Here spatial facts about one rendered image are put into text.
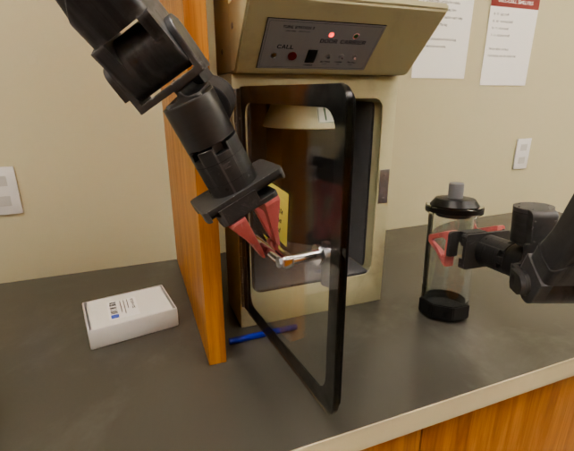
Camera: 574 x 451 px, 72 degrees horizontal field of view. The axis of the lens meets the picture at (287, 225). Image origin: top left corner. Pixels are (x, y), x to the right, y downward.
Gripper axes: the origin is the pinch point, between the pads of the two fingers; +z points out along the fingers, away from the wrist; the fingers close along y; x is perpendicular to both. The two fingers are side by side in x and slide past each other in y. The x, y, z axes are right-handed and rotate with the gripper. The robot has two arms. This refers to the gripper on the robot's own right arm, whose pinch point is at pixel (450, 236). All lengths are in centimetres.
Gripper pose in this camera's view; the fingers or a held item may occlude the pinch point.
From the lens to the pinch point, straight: 86.9
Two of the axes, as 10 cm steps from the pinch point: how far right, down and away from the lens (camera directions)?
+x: -0.1, 9.7, 2.5
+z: -3.5, -2.4, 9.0
